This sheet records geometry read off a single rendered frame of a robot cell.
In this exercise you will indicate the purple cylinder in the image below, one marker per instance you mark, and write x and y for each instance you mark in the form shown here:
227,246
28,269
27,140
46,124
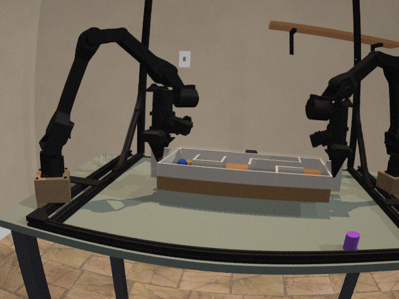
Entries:
351,240

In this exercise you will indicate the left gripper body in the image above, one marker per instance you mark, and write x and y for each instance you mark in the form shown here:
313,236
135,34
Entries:
339,134

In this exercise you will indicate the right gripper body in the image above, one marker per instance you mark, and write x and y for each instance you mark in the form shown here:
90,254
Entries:
159,116

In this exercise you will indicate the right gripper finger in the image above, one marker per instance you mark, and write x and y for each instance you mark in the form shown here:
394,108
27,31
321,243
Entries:
158,149
170,139

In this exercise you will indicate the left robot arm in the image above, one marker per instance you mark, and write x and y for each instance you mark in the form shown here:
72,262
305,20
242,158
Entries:
342,87

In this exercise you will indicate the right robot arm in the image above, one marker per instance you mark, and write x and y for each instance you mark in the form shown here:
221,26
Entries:
160,71

